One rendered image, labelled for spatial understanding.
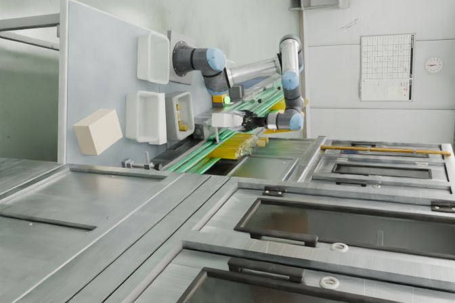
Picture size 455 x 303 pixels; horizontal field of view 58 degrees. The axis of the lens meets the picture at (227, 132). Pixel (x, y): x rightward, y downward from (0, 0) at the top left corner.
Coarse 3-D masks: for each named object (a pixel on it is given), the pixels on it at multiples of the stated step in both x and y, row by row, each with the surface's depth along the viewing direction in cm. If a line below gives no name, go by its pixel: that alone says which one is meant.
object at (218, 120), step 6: (216, 114) 187; (222, 114) 186; (228, 114) 190; (216, 120) 187; (222, 120) 186; (228, 120) 191; (234, 120) 198; (240, 120) 205; (222, 126) 186; (228, 126) 191
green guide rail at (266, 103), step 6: (282, 90) 349; (270, 96) 325; (276, 96) 323; (264, 102) 305; (270, 102) 302; (258, 108) 287; (264, 108) 287; (222, 132) 234; (228, 132) 232; (210, 138) 224; (222, 138) 222
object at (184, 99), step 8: (176, 96) 201; (184, 96) 214; (184, 104) 216; (176, 112) 201; (184, 112) 217; (192, 112) 216; (176, 120) 202; (184, 120) 218; (192, 120) 217; (176, 128) 203; (192, 128) 218; (184, 136) 209
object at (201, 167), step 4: (268, 112) 314; (272, 112) 312; (260, 116) 303; (240, 132) 266; (248, 132) 264; (252, 132) 266; (204, 160) 217; (208, 160) 218; (212, 160) 216; (216, 160) 216; (196, 164) 212; (200, 164) 212; (204, 164) 212; (208, 164) 211; (212, 164) 212; (192, 168) 207; (196, 168) 207; (200, 168) 206; (204, 168) 205; (188, 172) 201; (192, 172) 202; (196, 172) 201; (200, 172) 200
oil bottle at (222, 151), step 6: (216, 150) 217; (222, 150) 216; (228, 150) 214; (234, 150) 213; (240, 150) 214; (204, 156) 221; (210, 156) 220; (216, 156) 218; (222, 156) 217; (228, 156) 215; (234, 156) 214; (240, 156) 214
